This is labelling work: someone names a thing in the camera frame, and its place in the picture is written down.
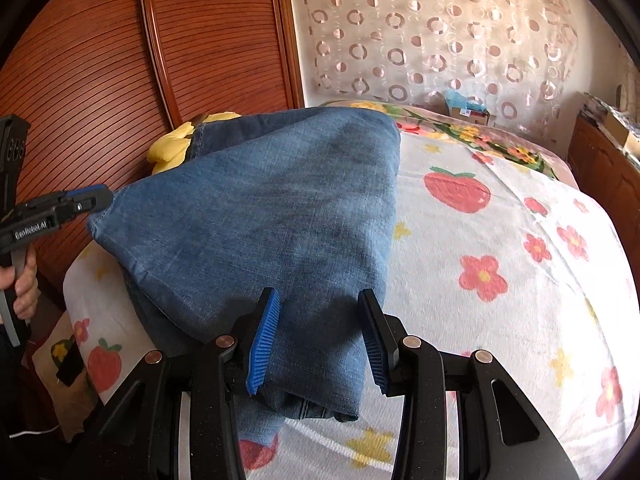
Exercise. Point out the stack of small boxes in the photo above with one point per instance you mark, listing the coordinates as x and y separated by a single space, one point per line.
594 107

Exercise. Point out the large cardboard box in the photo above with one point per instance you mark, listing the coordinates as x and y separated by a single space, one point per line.
622 132

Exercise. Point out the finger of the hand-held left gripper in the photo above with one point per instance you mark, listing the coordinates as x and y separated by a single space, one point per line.
85 202

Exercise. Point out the blue denim pants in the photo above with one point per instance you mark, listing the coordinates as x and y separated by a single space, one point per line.
250 210

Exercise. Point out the pink floral blanket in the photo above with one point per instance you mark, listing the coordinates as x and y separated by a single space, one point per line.
500 150

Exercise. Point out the person's left hand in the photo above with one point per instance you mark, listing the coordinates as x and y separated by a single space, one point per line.
26 292

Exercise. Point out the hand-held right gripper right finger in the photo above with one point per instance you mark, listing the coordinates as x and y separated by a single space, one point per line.
373 357

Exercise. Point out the long wooden cabinet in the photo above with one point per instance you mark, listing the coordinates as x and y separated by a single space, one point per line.
600 165

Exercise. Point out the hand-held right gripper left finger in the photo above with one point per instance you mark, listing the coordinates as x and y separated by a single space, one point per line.
262 342

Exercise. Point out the blue plastic bag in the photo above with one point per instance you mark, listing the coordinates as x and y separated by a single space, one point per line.
460 99

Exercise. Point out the sheer circle-pattern curtain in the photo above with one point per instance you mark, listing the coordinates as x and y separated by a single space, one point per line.
425 35

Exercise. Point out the small cardboard box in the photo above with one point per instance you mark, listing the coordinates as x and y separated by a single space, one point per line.
475 119

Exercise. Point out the wooden slatted headboard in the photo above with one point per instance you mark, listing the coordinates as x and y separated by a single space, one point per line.
100 85

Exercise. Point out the yellow plush pillow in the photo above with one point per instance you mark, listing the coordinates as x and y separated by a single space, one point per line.
167 152

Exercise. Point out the white strawberry flower bedsheet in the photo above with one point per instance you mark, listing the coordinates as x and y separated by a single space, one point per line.
500 335

